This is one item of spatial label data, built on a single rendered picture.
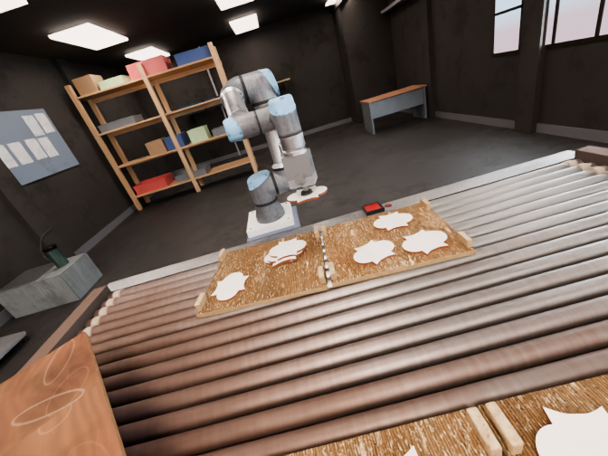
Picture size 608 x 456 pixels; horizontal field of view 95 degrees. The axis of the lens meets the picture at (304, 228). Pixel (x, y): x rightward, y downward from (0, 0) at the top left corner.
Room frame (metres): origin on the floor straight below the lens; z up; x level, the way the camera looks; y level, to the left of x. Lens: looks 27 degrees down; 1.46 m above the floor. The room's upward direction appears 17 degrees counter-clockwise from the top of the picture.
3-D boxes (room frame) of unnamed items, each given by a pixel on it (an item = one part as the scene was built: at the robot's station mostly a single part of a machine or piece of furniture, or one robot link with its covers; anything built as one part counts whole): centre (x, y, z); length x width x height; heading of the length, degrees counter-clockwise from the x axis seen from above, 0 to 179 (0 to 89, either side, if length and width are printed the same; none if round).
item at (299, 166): (0.88, -0.04, 1.23); 0.10 x 0.09 x 0.16; 162
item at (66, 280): (3.16, 3.08, 0.37); 0.80 x 0.62 x 0.74; 88
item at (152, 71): (6.44, 1.95, 1.30); 2.87 x 0.77 x 2.59; 88
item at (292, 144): (0.89, -0.04, 1.30); 0.08 x 0.08 x 0.05
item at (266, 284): (0.84, 0.17, 0.93); 0.41 x 0.35 x 0.02; 83
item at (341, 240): (0.79, -0.25, 0.93); 0.41 x 0.35 x 0.02; 84
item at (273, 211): (1.34, 0.14, 0.96); 0.15 x 0.15 x 0.10
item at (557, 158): (1.05, -0.13, 0.89); 2.08 x 0.08 x 0.06; 88
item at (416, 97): (6.75, -2.82, 0.35); 1.31 x 0.68 x 0.70; 88
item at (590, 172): (0.88, -0.12, 0.90); 1.95 x 0.05 x 0.05; 88
